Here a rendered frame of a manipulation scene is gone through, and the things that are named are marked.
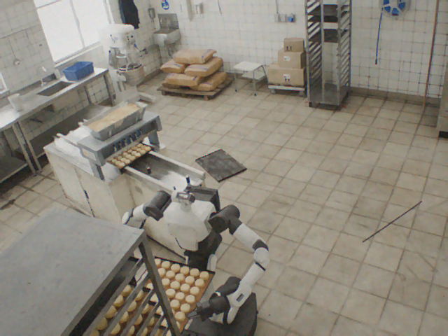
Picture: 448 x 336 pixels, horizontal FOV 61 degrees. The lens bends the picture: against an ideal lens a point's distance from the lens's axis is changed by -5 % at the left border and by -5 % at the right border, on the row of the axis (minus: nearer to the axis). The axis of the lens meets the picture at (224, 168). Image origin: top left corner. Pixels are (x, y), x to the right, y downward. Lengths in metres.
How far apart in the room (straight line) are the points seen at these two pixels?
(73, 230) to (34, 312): 0.37
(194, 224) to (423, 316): 2.06
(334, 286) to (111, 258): 2.45
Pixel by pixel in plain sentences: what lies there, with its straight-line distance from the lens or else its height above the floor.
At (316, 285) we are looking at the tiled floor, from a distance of 3.54.
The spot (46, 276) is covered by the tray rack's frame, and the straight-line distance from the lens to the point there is 1.47.
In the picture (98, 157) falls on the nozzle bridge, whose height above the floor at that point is 1.12.
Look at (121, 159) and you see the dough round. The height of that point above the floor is 0.92.
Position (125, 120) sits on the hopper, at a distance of 3.63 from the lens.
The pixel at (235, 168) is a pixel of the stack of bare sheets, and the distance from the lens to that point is 4.90.
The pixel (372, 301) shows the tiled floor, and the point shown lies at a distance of 3.49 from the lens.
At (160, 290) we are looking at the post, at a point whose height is 1.50.
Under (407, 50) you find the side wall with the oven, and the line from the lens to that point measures 6.27.
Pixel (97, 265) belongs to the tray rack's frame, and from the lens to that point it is 1.41.
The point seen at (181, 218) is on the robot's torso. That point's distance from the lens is 2.20.
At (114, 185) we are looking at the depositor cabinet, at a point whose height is 0.78.
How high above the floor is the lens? 2.76
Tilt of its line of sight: 34 degrees down
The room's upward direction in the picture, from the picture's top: 9 degrees counter-clockwise
